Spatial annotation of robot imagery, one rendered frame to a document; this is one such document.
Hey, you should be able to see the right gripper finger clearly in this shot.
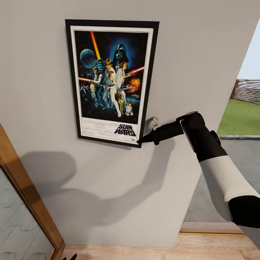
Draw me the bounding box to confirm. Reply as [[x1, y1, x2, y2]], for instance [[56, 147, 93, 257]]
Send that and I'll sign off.
[[137, 134, 153, 143]]

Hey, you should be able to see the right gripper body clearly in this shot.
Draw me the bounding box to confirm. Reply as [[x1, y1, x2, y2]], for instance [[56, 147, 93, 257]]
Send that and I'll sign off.
[[150, 123, 174, 145]]

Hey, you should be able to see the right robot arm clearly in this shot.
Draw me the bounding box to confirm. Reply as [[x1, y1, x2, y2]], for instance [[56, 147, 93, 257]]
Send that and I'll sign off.
[[137, 111, 260, 250]]

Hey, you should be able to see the poster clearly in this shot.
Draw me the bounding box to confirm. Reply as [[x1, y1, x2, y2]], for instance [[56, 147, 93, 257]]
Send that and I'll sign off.
[[65, 19, 160, 148]]

